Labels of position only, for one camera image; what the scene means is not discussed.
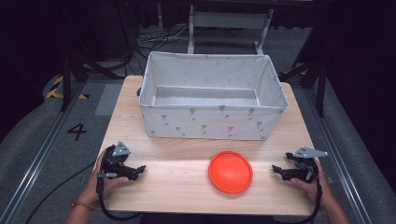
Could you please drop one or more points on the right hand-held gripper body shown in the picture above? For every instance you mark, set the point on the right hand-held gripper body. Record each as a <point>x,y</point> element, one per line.
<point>303,166</point>

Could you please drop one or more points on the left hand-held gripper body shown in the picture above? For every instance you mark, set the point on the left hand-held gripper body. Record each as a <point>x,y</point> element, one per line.
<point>113,161</point>

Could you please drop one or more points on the orange round plastic disc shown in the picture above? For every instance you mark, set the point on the orange round plastic disc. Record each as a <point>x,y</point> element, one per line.
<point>230,172</point>

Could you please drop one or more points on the white printed fabric storage box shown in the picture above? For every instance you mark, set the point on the white printed fabric storage box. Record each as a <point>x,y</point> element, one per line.
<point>205,123</point>

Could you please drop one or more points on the person's right hand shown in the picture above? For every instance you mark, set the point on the person's right hand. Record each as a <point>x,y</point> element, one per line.
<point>317,189</point>

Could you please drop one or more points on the person's left hand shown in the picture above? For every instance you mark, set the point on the person's left hand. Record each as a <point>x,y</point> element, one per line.
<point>93,189</point>

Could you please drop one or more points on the black tripod stand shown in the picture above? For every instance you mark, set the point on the black tripod stand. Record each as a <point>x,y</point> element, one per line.
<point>320,90</point>
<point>66,84</point>

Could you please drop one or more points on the metal floor rail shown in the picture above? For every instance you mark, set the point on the metal floor rail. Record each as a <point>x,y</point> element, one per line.
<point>40,158</point>
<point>339,161</point>

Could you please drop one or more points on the grey metal frame stand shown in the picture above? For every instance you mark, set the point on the grey metal frame stand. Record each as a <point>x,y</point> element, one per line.
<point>229,20</point>

